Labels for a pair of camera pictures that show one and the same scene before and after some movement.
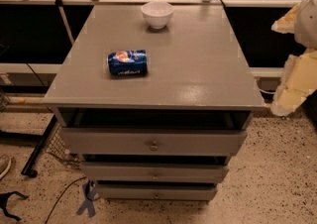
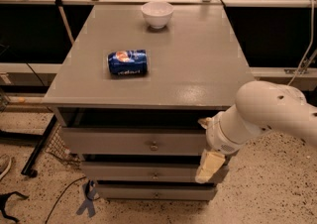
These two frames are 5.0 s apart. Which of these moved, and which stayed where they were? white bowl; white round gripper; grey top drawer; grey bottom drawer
Moved: white round gripper
Stayed: grey top drawer; grey bottom drawer; white bowl
